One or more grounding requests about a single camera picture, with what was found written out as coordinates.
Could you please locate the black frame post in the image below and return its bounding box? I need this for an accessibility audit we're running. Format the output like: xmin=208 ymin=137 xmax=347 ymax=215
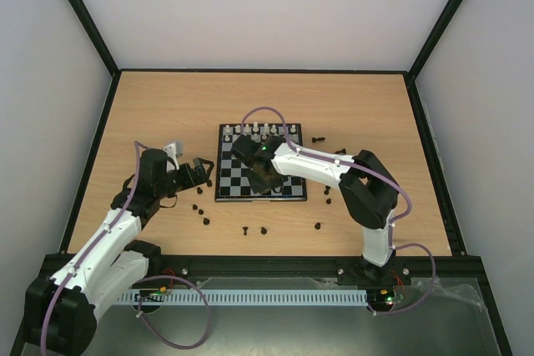
xmin=43 ymin=0 xmax=121 ymax=78
xmin=408 ymin=0 xmax=491 ymax=78

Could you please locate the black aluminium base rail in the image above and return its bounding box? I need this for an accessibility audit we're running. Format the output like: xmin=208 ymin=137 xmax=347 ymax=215
xmin=149 ymin=255 xmax=488 ymax=288

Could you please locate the right circuit board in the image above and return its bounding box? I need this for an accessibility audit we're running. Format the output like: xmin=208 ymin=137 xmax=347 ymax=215
xmin=366 ymin=286 xmax=406 ymax=306

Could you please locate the left black frame post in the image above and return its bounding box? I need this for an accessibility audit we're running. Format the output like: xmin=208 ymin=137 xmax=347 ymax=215
xmin=43 ymin=0 xmax=121 ymax=78

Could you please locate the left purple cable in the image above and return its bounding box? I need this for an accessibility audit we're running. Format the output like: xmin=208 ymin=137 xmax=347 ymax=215
xmin=40 ymin=140 xmax=212 ymax=353

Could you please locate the circuit board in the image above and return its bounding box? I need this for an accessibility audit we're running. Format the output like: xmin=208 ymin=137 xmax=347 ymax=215
xmin=133 ymin=287 xmax=173 ymax=304
xmin=366 ymin=286 xmax=406 ymax=306

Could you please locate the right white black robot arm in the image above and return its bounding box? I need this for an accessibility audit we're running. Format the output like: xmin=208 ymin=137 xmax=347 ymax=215
xmin=231 ymin=135 xmax=401 ymax=283

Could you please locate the black and silver chessboard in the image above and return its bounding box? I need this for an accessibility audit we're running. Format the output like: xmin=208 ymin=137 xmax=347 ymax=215
xmin=214 ymin=123 xmax=307 ymax=203

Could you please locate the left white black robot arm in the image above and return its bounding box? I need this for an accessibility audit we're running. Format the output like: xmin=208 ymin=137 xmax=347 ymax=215
xmin=23 ymin=143 xmax=214 ymax=355

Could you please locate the right black frame post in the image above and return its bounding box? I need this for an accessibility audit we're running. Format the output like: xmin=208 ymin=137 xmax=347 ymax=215
xmin=408 ymin=0 xmax=491 ymax=78

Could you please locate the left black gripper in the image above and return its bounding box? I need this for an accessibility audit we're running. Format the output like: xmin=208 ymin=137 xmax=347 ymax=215
xmin=157 ymin=158 xmax=215 ymax=198

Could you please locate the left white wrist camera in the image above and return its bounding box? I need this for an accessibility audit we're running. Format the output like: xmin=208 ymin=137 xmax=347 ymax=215
xmin=163 ymin=141 xmax=183 ymax=172

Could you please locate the left circuit board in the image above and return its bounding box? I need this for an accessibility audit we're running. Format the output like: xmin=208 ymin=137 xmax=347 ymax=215
xmin=133 ymin=287 xmax=173 ymax=304

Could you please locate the light blue slotted cable duct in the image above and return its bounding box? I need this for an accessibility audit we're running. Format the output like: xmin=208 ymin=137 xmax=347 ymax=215
xmin=143 ymin=289 xmax=368 ymax=307

